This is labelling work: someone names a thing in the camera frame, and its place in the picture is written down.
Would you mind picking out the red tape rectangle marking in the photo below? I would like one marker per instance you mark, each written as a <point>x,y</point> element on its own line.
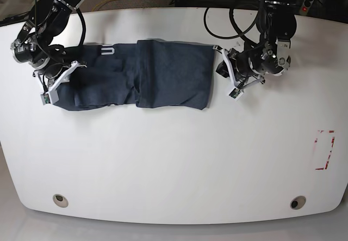
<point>323,147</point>

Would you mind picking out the black robot arm image-left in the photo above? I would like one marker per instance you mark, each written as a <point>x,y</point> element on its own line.
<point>33,45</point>

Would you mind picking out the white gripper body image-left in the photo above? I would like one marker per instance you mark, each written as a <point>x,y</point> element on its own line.
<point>61,79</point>

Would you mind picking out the dark blue T-shirt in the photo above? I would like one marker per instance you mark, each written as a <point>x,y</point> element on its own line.
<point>148,74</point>

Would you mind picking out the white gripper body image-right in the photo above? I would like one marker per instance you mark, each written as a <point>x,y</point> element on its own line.
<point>237,78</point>

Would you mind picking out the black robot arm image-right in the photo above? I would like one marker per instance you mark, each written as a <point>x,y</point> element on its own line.
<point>276,23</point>

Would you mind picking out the left table cable grommet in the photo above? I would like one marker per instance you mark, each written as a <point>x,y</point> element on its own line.
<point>60,201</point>

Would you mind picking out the black tripod on floor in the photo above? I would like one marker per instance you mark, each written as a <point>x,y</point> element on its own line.
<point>14,19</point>

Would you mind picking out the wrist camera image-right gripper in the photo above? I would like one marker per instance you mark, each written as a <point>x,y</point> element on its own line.
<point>236,94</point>

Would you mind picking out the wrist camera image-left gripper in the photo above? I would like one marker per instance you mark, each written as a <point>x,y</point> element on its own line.
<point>50,97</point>

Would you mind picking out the right table cable grommet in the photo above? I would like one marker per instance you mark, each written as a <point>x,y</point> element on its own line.
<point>298,202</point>

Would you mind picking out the table cable grommet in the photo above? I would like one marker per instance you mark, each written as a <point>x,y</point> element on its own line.
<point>298,202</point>
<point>60,201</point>

